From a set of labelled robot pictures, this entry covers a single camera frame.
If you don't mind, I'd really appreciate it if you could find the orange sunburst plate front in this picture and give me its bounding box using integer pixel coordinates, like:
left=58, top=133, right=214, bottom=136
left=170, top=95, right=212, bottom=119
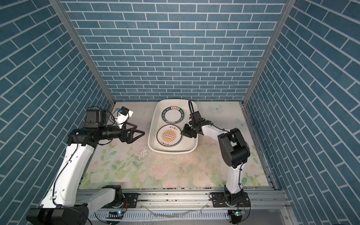
left=156, top=125, right=182, bottom=147

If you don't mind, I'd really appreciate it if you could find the green rimmed plate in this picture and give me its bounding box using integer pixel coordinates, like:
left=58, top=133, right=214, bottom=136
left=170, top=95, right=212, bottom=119
left=161, top=106, right=185, bottom=124

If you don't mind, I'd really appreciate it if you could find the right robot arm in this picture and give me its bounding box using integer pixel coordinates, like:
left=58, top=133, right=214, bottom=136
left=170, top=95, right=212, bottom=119
left=181, top=111, right=251, bottom=208

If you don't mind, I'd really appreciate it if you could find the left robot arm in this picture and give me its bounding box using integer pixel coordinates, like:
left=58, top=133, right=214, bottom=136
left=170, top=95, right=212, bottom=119
left=26, top=106, right=145, bottom=225

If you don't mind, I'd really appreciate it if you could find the white plastic bin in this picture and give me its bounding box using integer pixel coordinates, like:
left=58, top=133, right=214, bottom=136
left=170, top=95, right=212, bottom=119
left=148, top=99, right=198, bottom=154

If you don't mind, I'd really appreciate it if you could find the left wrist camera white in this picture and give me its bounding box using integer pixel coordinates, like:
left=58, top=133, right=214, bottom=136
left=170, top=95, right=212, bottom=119
left=115, top=106, right=133, bottom=128

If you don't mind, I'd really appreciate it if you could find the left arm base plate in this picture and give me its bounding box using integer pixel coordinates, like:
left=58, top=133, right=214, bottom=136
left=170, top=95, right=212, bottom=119
left=102, top=193, right=139, bottom=210

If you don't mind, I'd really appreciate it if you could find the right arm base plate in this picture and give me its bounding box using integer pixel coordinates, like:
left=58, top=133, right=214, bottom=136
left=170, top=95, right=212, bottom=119
left=209, top=191, right=251, bottom=208

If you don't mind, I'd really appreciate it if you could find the white ribbed cable duct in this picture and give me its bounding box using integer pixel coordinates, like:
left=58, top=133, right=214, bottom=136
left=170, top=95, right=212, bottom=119
left=89, top=210, right=230, bottom=222

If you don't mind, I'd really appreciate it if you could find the aluminium mounting rail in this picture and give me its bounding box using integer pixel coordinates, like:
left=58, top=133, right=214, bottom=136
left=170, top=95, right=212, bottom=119
left=56, top=189, right=292, bottom=212

